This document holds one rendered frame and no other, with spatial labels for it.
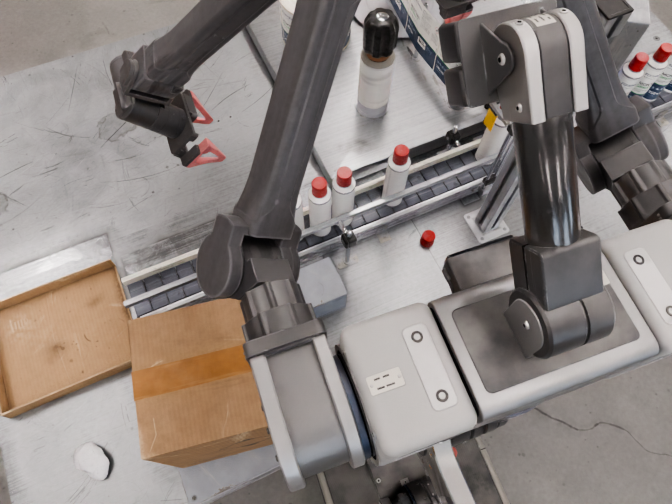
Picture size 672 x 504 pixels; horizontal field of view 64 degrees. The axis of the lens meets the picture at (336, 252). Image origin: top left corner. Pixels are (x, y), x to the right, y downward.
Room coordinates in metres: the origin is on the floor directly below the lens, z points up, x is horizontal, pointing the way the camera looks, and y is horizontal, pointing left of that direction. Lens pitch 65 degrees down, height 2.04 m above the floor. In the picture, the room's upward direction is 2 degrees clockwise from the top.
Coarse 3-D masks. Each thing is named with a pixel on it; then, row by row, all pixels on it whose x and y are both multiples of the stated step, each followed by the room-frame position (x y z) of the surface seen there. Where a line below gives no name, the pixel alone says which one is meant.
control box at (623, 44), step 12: (636, 0) 0.69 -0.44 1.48; (636, 12) 0.66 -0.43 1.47; (648, 12) 0.67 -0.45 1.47; (636, 24) 0.65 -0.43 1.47; (648, 24) 0.64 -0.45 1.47; (624, 36) 0.65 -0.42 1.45; (636, 36) 0.64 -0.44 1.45; (612, 48) 0.65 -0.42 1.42; (624, 48) 0.64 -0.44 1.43; (624, 60) 0.64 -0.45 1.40
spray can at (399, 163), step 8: (400, 144) 0.70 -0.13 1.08; (400, 152) 0.68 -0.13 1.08; (408, 152) 0.68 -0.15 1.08; (392, 160) 0.68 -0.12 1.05; (400, 160) 0.67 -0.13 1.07; (408, 160) 0.69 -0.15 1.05; (392, 168) 0.67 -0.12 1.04; (400, 168) 0.67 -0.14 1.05; (408, 168) 0.67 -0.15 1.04; (392, 176) 0.66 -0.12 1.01; (400, 176) 0.66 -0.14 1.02; (384, 184) 0.68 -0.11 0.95; (392, 184) 0.66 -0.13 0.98; (400, 184) 0.66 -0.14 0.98; (384, 192) 0.67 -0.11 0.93; (392, 192) 0.66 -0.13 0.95; (400, 200) 0.67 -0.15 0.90
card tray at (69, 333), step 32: (32, 288) 0.42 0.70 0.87; (64, 288) 0.44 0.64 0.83; (96, 288) 0.44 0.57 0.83; (0, 320) 0.35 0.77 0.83; (32, 320) 0.36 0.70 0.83; (64, 320) 0.36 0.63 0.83; (96, 320) 0.36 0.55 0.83; (0, 352) 0.28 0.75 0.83; (32, 352) 0.28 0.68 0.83; (64, 352) 0.28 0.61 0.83; (96, 352) 0.29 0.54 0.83; (128, 352) 0.29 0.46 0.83; (0, 384) 0.20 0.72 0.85; (32, 384) 0.21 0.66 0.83; (64, 384) 0.21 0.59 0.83
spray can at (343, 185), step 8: (344, 168) 0.63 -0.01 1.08; (336, 176) 0.64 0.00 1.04; (344, 176) 0.61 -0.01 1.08; (336, 184) 0.62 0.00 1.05; (344, 184) 0.61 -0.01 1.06; (352, 184) 0.62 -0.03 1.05; (336, 192) 0.61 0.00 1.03; (344, 192) 0.60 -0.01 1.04; (352, 192) 0.61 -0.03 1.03; (336, 200) 0.61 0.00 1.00; (344, 200) 0.60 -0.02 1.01; (352, 200) 0.61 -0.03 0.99; (336, 208) 0.60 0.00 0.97; (344, 208) 0.60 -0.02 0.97; (352, 208) 0.61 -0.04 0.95; (336, 216) 0.60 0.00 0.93; (336, 224) 0.60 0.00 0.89; (344, 224) 0.60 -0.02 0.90
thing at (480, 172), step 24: (432, 168) 0.78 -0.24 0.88; (456, 168) 0.78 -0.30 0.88; (480, 168) 0.78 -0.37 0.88; (432, 192) 0.71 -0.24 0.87; (360, 216) 0.63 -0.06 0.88; (384, 216) 0.64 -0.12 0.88; (312, 240) 0.56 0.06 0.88; (192, 264) 0.49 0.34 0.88; (144, 288) 0.43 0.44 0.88; (192, 288) 0.43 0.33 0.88; (144, 312) 0.37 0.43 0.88
